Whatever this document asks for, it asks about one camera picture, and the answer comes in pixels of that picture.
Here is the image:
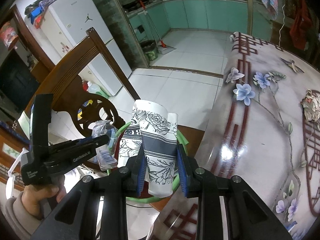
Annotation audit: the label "paper ball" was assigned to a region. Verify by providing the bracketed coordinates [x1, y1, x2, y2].
[301, 89, 320, 131]

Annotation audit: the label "clear plastic wrapper with barcode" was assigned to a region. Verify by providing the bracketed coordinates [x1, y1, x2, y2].
[92, 120, 118, 171]

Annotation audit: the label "white refrigerator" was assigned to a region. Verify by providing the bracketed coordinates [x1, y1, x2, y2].
[36, 0, 132, 96]

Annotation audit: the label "floral patterned tablecloth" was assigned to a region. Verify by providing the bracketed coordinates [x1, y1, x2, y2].
[148, 32, 319, 239]

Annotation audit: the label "red hanging garment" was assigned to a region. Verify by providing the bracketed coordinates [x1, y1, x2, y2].
[290, 0, 312, 50]

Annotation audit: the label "white charging cable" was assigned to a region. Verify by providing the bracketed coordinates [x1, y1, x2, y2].
[277, 3, 286, 47]

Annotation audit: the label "dark wooden chair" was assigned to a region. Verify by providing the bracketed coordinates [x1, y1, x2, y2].
[24, 26, 141, 140]

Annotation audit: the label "teal kitchen cabinets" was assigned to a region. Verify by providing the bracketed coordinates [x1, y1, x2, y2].
[127, 0, 273, 42]

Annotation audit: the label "items atop refrigerator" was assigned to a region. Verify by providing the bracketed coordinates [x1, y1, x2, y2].
[24, 0, 56, 29]

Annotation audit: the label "person's left hand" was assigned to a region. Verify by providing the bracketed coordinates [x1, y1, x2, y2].
[21, 175, 67, 219]

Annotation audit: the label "dark kitchen trash bin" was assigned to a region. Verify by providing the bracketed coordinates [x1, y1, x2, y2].
[140, 40, 158, 62]

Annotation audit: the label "grey sleeve forearm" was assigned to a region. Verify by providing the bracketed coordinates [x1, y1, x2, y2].
[4, 192, 43, 239]

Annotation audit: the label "floral paper cup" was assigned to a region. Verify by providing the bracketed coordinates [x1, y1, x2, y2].
[132, 100, 178, 198]

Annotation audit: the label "red handled mop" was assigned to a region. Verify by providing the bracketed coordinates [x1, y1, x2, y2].
[139, 0, 176, 55]

